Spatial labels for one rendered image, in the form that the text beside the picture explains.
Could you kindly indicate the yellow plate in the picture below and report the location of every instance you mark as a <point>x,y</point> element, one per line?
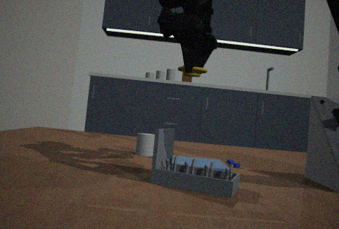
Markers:
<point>196,71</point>

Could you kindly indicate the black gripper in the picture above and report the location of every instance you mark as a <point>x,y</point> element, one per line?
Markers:
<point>196,45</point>

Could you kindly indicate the light blue square mat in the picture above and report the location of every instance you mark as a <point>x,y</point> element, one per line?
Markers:
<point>218,165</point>

